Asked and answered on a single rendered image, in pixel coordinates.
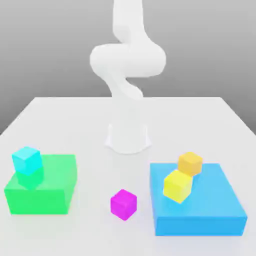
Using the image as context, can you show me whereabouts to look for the small orange cube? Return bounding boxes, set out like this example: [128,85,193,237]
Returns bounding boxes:
[177,151,203,177]

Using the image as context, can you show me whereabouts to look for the small yellow cube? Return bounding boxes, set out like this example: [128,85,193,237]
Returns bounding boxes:
[163,169,194,204]

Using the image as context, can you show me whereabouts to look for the small magenta cube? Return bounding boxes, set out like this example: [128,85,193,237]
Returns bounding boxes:
[110,188,138,222]

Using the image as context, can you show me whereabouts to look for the small cyan cube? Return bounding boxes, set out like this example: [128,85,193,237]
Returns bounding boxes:
[11,146,43,177]

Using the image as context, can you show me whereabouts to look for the small green cube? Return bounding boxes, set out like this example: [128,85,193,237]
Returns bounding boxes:
[15,166,45,190]

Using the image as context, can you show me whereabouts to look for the large green box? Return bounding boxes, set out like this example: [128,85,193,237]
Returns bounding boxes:
[3,154,78,216]

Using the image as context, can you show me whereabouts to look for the large blue box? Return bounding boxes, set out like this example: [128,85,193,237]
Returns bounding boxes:
[149,162,248,237]

